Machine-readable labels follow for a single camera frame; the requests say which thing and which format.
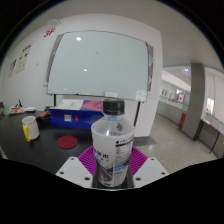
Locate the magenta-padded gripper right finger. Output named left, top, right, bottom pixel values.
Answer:
left=128, top=146, right=170, bottom=189

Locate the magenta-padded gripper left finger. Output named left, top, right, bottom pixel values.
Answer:
left=54, top=145, right=98, bottom=189

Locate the clear plastic water bottle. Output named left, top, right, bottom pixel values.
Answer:
left=90, top=97, right=135, bottom=188

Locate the flat round red coaster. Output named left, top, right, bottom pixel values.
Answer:
left=56, top=134, right=79, bottom=150

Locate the large blue cardboard box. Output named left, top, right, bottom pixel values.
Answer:
left=49, top=99, right=105, bottom=130

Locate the red fire extinguisher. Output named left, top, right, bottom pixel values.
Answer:
left=178, top=112, right=187, bottom=129

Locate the red and black tool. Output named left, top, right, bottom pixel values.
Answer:
left=35, top=109, right=51, bottom=128

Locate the black-legged side desk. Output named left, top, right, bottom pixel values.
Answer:
left=194, top=113, right=224, bottom=155

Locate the colourful orange book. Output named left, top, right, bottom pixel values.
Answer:
left=8, top=105, right=26, bottom=115

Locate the large standing whiteboard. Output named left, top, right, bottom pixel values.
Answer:
left=45, top=30, right=150, bottom=103

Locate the white mug with yellow handle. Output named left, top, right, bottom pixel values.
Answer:
left=21, top=115, right=41, bottom=142

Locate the small white wall poster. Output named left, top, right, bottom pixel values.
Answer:
left=7, top=58, right=18, bottom=78

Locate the large white wall poster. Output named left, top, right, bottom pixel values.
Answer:
left=14, top=44, right=33, bottom=75

